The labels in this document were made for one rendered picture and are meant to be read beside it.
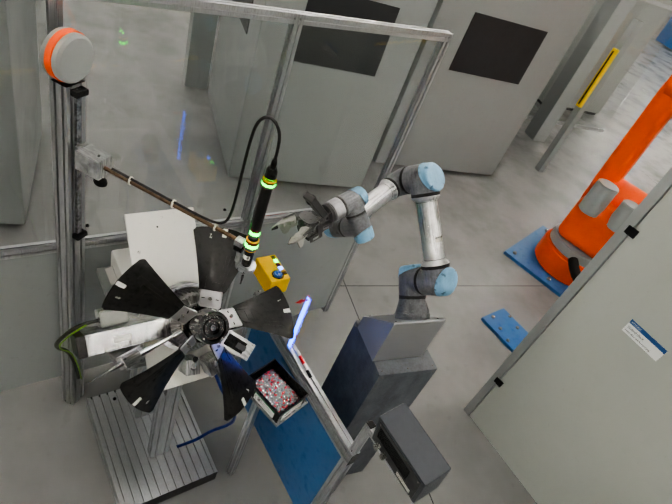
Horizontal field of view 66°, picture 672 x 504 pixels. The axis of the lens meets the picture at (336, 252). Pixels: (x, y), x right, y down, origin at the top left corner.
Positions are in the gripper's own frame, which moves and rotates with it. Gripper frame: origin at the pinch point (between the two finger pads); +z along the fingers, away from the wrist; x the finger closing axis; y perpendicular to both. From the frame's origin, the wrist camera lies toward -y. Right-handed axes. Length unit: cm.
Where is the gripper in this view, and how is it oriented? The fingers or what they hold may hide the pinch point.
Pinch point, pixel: (281, 233)
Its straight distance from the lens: 169.3
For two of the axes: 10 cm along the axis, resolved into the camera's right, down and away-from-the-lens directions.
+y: 0.2, 7.1, 7.0
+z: -7.7, 4.6, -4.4
